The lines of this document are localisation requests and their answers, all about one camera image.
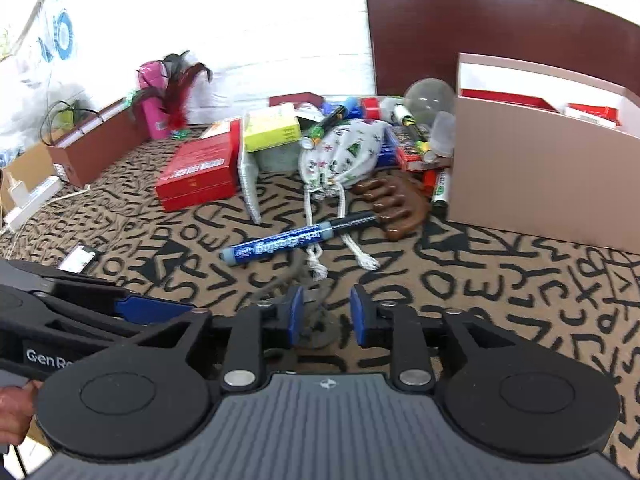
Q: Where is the yellow-green small box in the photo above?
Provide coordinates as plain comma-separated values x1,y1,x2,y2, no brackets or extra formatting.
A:
243,103,303,153

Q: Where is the white cardboard box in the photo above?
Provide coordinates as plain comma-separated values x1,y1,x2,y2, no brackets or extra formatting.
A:
446,52,640,257

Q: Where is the red printed packet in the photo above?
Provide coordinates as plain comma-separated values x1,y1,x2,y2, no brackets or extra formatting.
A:
564,102,624,129

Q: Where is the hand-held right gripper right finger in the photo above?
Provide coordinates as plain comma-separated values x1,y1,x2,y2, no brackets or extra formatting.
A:
350,285,516,392

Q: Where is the dark red box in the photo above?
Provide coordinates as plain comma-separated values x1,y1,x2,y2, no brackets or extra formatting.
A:
269,92,324,109

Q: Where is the red black feather toy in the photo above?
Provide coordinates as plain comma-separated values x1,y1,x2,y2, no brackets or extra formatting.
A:
126,51,214,132

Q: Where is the grey box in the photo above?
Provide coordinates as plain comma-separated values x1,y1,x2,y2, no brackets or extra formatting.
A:
255,144,302,172

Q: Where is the black marker yellow label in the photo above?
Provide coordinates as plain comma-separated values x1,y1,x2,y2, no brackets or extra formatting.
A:
300,104,351,150

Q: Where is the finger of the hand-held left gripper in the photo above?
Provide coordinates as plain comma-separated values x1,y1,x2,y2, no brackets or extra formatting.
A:
50,274,197,330

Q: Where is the red patterned box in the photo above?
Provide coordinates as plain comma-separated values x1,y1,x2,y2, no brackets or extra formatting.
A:
386,124,454,172

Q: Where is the white marker green label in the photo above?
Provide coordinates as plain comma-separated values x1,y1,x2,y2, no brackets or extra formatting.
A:
430,166,454,212

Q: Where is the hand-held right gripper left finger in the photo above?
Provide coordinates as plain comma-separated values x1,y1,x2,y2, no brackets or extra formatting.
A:
135,285,306,392

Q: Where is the pink bottle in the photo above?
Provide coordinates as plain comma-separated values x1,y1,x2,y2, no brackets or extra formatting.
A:
137,61,177,141

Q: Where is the dark brown wooden board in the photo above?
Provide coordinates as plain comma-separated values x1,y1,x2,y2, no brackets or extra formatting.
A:
366,0,640,111

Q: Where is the blue marker pen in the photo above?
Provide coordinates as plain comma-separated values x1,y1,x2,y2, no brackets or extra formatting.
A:
220,212,381,266

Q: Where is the brown wooden finger massager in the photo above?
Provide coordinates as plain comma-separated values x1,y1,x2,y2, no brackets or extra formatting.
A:
352,176,432,242

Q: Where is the white power strip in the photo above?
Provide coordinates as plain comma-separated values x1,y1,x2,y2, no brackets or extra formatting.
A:
2,175,64,229

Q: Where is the small clear plastic cup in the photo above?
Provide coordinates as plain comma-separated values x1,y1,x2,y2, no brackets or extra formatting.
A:
430,111,457,157

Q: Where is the person's left hand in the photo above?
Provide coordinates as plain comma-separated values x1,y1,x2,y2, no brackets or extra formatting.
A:
0,381,44,447

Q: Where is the large red flat box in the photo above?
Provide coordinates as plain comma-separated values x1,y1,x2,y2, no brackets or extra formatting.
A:
154,119,244,214

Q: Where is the long brown cardboard box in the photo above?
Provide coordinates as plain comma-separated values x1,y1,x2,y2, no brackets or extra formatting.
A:
46,97,152,189

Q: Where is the smartphone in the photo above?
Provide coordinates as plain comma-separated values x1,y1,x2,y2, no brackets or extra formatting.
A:
57,245,101,275

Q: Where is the printed white drawstring pouch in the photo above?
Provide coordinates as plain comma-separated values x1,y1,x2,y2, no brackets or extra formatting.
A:
298,119,397,282

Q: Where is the clear plastic bag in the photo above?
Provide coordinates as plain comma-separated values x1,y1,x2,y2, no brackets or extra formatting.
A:
0,0,88,131

